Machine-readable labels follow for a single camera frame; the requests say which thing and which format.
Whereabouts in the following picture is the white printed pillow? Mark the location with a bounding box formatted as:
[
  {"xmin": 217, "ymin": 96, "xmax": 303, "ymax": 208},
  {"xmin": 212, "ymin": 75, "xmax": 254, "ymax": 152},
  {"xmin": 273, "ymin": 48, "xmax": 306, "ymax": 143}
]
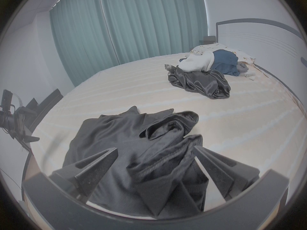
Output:
[{"xmin": 190, "ymin": 42, "xmax": 256, "ymax": 63}]

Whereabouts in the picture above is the black T-shirt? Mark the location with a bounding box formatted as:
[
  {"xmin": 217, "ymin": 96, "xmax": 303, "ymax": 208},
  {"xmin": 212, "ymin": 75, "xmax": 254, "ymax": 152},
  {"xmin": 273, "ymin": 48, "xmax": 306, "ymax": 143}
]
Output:
[{"xmin": 62, "ymin": 106, "xmax": 210, "ymax": 220}]

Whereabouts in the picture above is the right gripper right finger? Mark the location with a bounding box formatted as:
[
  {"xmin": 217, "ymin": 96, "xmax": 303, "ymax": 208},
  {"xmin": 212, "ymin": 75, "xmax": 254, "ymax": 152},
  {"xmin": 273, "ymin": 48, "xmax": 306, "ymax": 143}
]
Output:
[{"xmin": 193, "ymin": 146, "xmax": 260, "ymax": 199}]

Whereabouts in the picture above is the blue-green curtain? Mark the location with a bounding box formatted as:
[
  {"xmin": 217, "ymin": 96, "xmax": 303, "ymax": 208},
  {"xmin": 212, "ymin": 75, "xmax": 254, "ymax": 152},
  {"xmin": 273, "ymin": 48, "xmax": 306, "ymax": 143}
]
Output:
[
  {"xmin": 98, "ymin": 0, "xmax": 209, "ymax": 64},
  {"xmin": 49, "ymin": 0, "xmax": 120, "ymax": 88}
]

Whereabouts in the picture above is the pile of clothes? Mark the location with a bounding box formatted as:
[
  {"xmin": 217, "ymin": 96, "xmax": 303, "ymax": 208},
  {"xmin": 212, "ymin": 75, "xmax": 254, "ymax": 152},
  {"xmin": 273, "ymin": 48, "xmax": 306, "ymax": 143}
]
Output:
[{"xmin": 179, "ymin": 49, "xmax": 257, "ymax": 81}]

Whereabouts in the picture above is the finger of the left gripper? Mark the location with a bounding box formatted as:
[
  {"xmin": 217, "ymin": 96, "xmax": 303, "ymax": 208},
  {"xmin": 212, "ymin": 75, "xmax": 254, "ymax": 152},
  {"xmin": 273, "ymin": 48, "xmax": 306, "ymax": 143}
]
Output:
[{"xmin": 23, "ymin": 134, "xmax": 40, "ymax": 143}]

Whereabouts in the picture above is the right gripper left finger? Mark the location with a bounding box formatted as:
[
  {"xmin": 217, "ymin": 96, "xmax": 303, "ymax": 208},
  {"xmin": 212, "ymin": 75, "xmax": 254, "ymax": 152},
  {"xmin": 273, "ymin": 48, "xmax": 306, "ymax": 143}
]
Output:
[{"xmin": 49, "ymin": 147, "xmax": 119, "ymax": 197}]

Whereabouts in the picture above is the grey bedside table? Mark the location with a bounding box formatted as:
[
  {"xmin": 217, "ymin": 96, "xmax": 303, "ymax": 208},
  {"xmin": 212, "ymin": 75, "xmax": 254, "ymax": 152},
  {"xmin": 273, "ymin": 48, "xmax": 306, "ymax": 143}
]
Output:
[{"xmin": 199, "ymin": 35, "xmax": 216, "ymax": 44}]

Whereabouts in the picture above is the black shiny garment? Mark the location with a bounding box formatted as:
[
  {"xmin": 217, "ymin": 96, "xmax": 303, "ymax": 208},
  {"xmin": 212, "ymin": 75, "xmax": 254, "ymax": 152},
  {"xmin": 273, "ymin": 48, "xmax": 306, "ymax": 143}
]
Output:
[{"xmin": 164, "ymin": 64, "xmax": 231, "ymax": 100}]

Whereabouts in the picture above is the bed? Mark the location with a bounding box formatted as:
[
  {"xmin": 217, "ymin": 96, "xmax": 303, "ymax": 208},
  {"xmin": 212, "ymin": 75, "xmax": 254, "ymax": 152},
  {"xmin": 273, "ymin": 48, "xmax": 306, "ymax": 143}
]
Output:
[{"xmin": 22, "ymin": 18, "xmax": 307, "ymax": 220}]

